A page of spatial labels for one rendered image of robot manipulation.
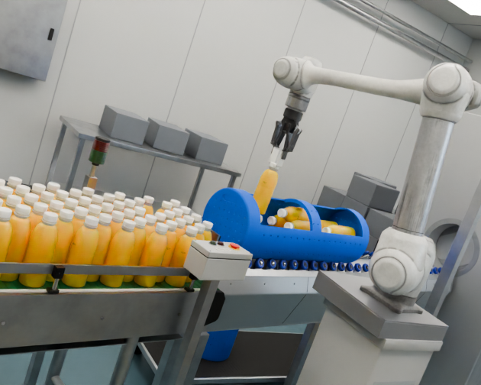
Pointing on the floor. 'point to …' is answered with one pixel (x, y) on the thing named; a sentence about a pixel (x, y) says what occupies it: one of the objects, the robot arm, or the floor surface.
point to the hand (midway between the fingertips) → (277, 157)
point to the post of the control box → (206, 295)
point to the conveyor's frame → (86, 321)
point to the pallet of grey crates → (366, 202)
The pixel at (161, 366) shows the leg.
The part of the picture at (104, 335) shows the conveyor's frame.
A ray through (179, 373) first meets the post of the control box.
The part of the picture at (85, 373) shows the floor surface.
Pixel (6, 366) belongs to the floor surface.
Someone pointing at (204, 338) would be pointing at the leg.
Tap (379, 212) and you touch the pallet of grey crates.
